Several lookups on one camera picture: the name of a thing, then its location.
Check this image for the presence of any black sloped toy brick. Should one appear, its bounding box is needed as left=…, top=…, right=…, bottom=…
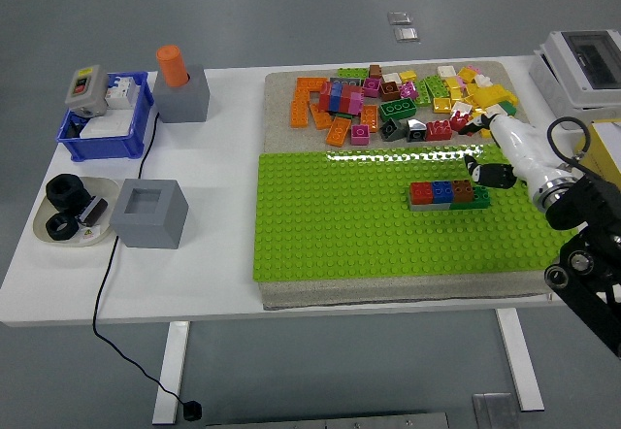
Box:
left=406, top=118, right=428, bottom=143

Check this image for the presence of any large yellow toy brick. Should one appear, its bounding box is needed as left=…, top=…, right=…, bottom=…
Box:
left=471, top=83, right=510, bottom=109

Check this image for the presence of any large black hex nut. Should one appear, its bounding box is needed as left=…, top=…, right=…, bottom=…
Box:
left=46, top=173, right=88, bottom=213

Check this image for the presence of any dark green hollow toy brick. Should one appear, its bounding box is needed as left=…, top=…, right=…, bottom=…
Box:
left=378, top=100, right=417, bottom=122

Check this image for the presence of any square metal base plate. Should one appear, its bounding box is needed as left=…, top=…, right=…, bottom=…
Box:
left=473, top=392, right=520, bottom=429

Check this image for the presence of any lime green studded baseplate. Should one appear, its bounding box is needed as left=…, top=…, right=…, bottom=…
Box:
left=252, top=142, right=578, bottom=282

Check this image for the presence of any orange long toy brick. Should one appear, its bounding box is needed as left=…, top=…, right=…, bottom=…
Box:
left=360, top=104, right=379, bottom=133
left=325, top=116, right=351, bottom=147
left=289, top=89, right=311, bottom=128
left=296, top=77, right=330, bottom=93
left=310, top=103, right=334, bottom=130

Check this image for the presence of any grey block with round hole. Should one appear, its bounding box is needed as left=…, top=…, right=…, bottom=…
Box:
left=152, top=63, right=211, bottom=123

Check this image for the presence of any white table leg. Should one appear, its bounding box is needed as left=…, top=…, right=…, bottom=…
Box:
left=152, top=321, right=190, bottom=425
left=495, top=308, right=545, bottom=412

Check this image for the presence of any grey flat toy brick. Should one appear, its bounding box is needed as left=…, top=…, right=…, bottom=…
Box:
left=409, top=201, right=452, bottom=214

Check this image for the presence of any cream oval tray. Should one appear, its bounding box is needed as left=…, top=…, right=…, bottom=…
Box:
left=32, top=176, right=121, bottom=246

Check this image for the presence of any yellow cardboard box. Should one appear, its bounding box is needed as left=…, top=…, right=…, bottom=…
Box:
left=574, top=117, right=621, bottom=185

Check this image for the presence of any black power cord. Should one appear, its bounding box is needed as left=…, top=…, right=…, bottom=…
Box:
left=91, top=111, right=191, bottom=405

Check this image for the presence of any brown square toy brick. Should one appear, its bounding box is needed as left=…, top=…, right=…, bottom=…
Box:
left=451, top=179, right=475, bottom=203

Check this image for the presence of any white circuit breaker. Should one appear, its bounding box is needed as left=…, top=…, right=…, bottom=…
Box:
left=105, top=75, right=142, bottom=109

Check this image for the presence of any grey electrical enclosure box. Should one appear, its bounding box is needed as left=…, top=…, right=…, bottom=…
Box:
left=528, top=29, right=621, bottom=128

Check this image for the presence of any blue square toy brick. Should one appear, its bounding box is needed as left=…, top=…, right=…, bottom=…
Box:
left=431, top=180, right=455, bottom=204

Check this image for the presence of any dark green long toy brick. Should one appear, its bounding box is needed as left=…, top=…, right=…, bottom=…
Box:
left=449, top=184, right=491, bottom=212

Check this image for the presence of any grey-brown mat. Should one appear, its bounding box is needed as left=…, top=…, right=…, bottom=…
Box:
left=261, top=59, right=567, bottom=312

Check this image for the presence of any blue plastic bin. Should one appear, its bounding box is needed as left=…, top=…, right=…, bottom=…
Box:
left=55, top=70, right=155, bottom=162

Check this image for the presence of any small black hex nut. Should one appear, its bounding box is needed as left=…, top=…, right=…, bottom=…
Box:
left=45, top=212, right=80, bottom=242

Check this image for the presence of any grey push-button switch box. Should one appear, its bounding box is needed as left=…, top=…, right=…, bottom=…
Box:
left=64, top=63, right=109, bottom=118

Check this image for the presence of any dark grey sloped toy brick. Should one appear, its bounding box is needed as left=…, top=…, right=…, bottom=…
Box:
left=379, top=117, right=407, bottom=142

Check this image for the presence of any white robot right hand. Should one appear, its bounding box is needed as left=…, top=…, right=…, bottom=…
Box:
left=458, top=113, right=576, bottom=192

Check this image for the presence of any grey block with square recess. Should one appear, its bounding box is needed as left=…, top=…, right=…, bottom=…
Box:
left=109, top=179, right=189, bottom=250

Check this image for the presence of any orange plastic cylinder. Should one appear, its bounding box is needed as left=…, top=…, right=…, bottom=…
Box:
left=155, top=44, right=190, bottom=88

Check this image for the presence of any white wall switch plate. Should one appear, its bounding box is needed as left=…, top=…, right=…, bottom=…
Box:
left=79, top=108, right=136, bottom=139

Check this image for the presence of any dark brown roller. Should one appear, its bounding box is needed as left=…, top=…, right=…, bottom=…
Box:
left=76, top=196, right=109, bottom=225

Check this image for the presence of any long metal bar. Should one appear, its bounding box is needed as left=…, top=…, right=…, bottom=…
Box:
left=206, top=412, right=451, bottom=429

